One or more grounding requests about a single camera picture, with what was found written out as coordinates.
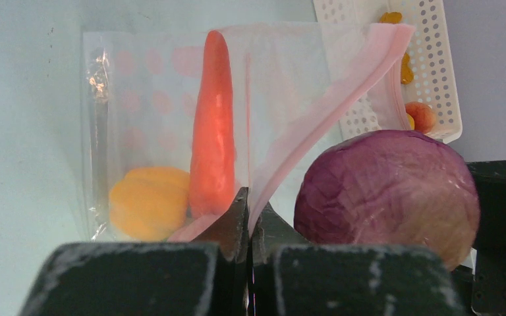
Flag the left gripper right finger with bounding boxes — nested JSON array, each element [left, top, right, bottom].
[[251, 205, 467, 315]]

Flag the white plastic basket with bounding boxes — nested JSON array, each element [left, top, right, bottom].
[[313, 0, 463, 144]]

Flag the pink peach bottom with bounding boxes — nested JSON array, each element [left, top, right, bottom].
[[405, 101, 437, 134]]

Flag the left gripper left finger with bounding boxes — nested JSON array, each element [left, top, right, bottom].
[[20, 188, 248, 315]]

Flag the red chili pepper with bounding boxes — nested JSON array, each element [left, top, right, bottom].
[[189, 30, 236, 219]]

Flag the yellow bell pepper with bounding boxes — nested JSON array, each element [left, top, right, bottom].
[[109, 167, 190, 241]]

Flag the clear zip top bag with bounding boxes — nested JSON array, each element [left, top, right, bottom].
[[81, 22, 416, 241]]

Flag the orange fried snack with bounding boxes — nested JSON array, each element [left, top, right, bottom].
[[379, 11, 415, 86]]

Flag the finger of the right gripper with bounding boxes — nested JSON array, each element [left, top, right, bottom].
[[451, 161, 506, 315]]

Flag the purple onion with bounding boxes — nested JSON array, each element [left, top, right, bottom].
[[293, 130, 480, 270]]

